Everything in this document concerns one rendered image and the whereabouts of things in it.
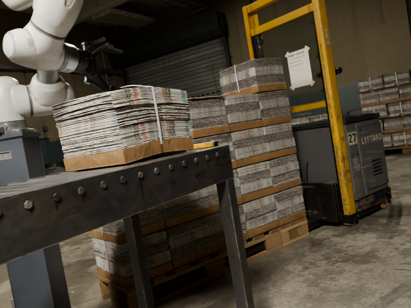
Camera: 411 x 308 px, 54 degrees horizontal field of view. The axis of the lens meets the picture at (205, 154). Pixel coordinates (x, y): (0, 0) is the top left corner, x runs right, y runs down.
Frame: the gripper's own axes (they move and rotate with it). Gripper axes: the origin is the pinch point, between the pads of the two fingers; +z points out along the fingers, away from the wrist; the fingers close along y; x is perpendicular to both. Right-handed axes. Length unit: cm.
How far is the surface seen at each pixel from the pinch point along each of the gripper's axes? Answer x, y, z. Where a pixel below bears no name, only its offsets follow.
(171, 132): 14.8, 23.9, 8.6
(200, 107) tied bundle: -31, -1, 95
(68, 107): -4.7, 14.4, -19.1
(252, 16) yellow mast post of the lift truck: -45, -93, 205
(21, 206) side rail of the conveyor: 29, 43, -57
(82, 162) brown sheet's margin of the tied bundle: -3.7, 32.3, -15.7
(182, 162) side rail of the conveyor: 29.2, 35.5, -5.3
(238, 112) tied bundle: -21, 1, 124
